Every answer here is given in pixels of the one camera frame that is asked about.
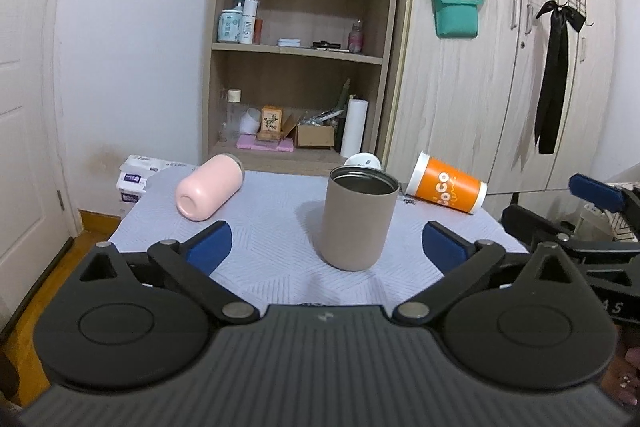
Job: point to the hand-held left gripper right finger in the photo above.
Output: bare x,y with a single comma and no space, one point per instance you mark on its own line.
442,249

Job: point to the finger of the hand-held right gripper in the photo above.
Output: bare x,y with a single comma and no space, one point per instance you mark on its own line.
530,223
595,193

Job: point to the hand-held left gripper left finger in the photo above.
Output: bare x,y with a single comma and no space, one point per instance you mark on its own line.
212,249

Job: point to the pink cup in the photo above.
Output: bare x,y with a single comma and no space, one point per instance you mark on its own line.
207,187

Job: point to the orange paper cup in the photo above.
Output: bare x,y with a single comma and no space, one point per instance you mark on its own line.
445,184

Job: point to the taupe metal-lined cup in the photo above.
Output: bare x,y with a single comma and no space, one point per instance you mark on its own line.
352,222

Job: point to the person's right hand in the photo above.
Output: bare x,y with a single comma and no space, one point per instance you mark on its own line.
632,372

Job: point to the white power strip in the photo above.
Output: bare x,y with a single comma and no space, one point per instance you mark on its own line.
595,214

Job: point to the pale patterned table cloth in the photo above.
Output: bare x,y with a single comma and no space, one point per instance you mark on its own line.
270,232

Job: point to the white tissue pack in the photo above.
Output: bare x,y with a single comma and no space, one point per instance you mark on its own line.
160,164

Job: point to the purple label tissue pack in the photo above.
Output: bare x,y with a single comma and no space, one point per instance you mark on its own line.
131,187

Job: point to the pink flat box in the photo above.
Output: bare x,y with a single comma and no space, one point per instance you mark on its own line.
265,143

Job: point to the white mug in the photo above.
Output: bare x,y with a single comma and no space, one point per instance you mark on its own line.
250,122

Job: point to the clear bottle with cork lid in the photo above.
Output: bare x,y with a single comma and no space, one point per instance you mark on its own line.
230,117

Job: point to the wooden wardrobe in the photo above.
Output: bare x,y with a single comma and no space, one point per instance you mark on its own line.
450,107

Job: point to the black ribbon bow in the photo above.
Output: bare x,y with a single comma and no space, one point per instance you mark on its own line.
555,57

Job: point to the yellow printed box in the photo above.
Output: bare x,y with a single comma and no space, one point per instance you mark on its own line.
271,119

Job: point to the paper towel roll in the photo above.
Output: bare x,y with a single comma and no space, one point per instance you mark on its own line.
354,129

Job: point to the small cardboard box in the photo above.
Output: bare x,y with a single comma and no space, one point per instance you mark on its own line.
315,137

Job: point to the dark green bottle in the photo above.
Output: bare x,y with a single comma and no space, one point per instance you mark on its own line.
344,99

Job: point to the wooden shelf unit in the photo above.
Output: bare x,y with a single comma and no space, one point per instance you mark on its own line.
305,53

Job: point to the teal pouch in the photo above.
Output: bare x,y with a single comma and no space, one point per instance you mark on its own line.
455,17

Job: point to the flat white tin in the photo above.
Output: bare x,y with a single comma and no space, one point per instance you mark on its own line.
289,42

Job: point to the small red bottle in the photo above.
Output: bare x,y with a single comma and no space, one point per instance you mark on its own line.
258,32

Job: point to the teal and white bottle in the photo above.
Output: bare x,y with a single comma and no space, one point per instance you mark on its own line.
230,27

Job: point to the pink glass bottle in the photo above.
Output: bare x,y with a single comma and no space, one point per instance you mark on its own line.
356,39

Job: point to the white tube bottle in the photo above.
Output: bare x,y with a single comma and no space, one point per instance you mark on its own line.
248,24

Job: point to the white door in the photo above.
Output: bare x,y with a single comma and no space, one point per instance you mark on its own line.
25,57

